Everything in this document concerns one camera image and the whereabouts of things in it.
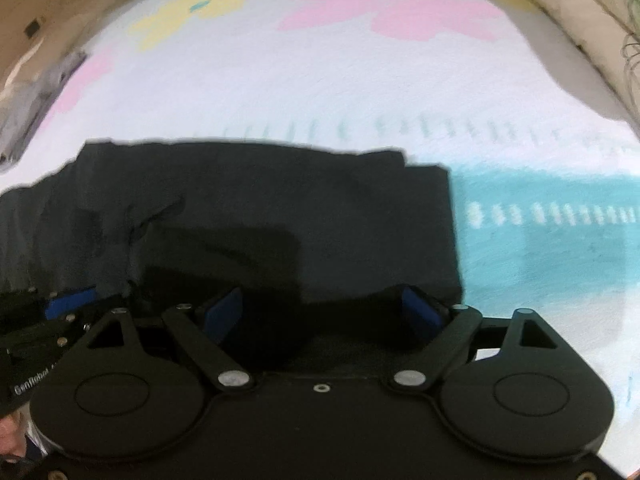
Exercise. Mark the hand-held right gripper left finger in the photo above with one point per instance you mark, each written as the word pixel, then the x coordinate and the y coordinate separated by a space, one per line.
pixel 225 312

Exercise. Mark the floral bed blanket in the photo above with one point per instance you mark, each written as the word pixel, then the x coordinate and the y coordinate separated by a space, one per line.
pixel 300 85

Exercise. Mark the wooden headboard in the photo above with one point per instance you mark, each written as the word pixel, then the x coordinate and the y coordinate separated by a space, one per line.
pixel 60 0

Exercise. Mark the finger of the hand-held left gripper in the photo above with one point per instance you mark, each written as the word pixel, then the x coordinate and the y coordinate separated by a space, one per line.
pixel 45 335
pixel 70 302

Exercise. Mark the black wall socket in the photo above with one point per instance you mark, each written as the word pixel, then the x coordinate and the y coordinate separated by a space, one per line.
pixel 32 27

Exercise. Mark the person's left hand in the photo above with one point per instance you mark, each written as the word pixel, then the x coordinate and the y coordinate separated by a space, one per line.
pixel 10 435

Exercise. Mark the grey garment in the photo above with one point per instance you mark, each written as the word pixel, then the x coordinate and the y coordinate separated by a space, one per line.
pixel 35 95

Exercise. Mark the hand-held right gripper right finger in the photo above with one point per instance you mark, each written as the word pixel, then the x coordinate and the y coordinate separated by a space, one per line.
pixel 420 310

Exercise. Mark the black pants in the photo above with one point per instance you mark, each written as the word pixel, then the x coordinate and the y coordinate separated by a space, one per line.
pixel 300 220

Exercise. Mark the folded cream leaf-print quilt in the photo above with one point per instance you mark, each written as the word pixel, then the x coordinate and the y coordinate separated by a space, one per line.
pixel 590 20

